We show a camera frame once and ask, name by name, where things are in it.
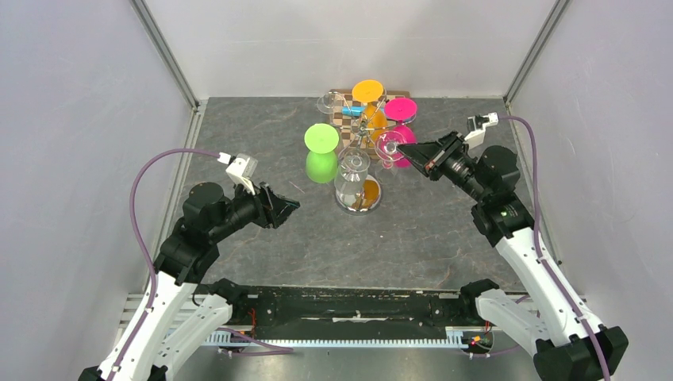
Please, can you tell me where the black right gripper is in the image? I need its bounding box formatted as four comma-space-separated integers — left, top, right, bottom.
398, 129, 490, 202

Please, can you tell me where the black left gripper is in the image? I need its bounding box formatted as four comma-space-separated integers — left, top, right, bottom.
210, 175, 301, 241

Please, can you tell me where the clear wine glass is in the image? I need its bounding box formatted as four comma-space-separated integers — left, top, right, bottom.
334, 148, 371, 209
375, 130, 407, 169
316, 90, 342, 115

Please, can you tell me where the chrome wine glass rack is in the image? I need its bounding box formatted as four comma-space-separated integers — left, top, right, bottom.
337, 143, 383, 214

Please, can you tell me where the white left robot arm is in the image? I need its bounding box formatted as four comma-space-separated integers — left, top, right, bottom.
79, 183, 300, 380

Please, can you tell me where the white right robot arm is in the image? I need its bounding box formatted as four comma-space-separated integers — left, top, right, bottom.
397, 132, 629, 380

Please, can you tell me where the pink plastic wine glass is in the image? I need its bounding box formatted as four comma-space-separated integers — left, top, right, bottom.
384, 98, 417, 168

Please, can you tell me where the clear wine glass front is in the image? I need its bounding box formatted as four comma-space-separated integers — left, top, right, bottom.
334, 148, 371, 209

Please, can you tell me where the green plastic wine glass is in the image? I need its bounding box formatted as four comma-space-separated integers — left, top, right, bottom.
304, 123, 340, 183

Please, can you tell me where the orange plastic wine glass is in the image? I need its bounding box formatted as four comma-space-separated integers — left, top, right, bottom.
351, 79, 388, 148

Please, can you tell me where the clear wine glass back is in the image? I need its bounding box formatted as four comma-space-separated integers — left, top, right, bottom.
316, 90, 342, 115

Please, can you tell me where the wooden chess board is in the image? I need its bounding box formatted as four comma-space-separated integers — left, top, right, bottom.
328, 89, 410, 159

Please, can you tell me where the blue cylindrical tube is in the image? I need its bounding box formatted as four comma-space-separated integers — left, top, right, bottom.
341, 106, 365, 117

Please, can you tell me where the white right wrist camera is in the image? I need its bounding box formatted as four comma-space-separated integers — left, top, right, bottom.
464, 113, 499, 149

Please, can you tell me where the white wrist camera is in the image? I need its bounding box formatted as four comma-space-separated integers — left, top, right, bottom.
217, 152, 258, 195
464, 113, 499, 149

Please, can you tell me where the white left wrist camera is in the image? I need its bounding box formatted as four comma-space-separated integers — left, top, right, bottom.
217, 152, 258, 195

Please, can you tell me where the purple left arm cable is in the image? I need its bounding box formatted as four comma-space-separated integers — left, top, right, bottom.
105, 148, 295, 381

